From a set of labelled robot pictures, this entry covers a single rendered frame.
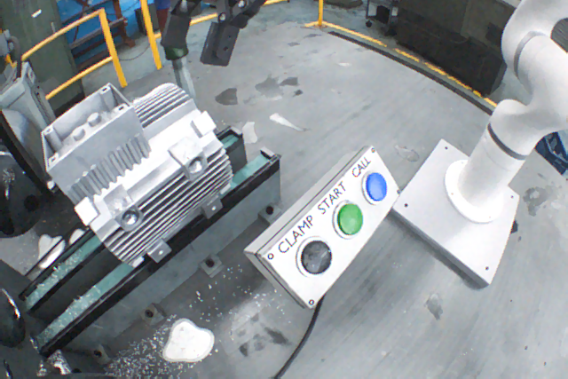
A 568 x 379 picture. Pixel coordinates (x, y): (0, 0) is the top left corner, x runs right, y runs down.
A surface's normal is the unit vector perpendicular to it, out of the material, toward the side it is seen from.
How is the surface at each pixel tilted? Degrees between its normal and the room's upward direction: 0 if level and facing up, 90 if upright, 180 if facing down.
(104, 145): 90
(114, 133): 90
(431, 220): 3
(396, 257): 0
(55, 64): 90
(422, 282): 0
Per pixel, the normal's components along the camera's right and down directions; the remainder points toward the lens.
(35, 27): 0.67, 0.55
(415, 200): -0.06, -0.65
